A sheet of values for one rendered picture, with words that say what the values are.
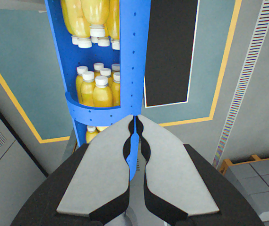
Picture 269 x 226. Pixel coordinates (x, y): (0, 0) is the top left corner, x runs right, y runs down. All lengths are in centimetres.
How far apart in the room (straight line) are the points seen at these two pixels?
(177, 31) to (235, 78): 105
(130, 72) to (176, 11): 117
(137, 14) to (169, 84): 132
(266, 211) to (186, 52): 248
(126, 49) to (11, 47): 163
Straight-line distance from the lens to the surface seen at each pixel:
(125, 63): 41
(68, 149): 123
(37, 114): 221
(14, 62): 198
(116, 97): 53
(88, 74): 53
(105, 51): 67
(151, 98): 170
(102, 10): 43
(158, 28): 150
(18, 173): 251
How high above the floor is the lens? 161
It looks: 55 degrees down
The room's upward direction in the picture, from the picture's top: 171 degrees clockwise
